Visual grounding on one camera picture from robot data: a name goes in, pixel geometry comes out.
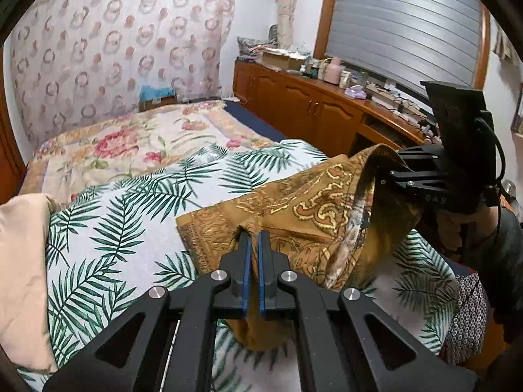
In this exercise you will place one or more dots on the brown cardboard box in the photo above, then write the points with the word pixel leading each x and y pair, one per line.
pixel 157 104

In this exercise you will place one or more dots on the flat cardboard box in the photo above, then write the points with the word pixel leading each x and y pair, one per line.
pixel 282 60

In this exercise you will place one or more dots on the brown patterned shirt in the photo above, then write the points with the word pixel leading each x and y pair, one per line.
pixel 310 212

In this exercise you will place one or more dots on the small lilac bag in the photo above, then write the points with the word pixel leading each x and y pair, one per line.
pixel 355 92

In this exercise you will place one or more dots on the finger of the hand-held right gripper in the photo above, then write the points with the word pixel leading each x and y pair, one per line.
pixel 416 181
pixel 425 159

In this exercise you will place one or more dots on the beige pillow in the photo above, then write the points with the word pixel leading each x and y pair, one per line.
pixel 20 273

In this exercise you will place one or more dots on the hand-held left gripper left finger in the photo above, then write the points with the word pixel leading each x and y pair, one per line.
pixel 245 273

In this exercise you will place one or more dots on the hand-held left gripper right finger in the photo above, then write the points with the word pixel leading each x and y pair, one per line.
pixel 263 273

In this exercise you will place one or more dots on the floral blanket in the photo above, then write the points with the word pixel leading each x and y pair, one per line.
pixel 122 143

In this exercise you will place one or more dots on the white cup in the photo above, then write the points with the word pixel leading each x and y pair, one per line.
pixel 346 79

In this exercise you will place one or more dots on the green bottle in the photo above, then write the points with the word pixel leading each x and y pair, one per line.
pixel 362 78

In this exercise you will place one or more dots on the long wooden cabinet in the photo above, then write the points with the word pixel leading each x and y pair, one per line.
pixel 302 102

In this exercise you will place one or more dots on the grey desk fan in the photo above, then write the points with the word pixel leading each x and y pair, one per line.
pixel 273 32

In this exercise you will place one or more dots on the person's right forearm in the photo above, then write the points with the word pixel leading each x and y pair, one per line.
pixel 502 269

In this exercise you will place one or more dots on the person's right hand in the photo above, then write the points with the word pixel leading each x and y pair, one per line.
pixel 465 228

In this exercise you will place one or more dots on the beige window curtain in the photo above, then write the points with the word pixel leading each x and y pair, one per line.
pixel 506 45
pixel 286 8

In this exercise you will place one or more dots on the person's patterned trousers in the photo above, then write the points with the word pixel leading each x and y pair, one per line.
pixel 470 314

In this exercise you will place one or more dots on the green leaf print blanket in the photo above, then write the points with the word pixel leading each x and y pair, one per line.
pixel 122 220

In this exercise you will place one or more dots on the grey window blind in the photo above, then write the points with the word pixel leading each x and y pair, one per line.
pixel 400 24

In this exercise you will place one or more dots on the floral cushion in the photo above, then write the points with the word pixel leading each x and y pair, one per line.
pixel 255 47

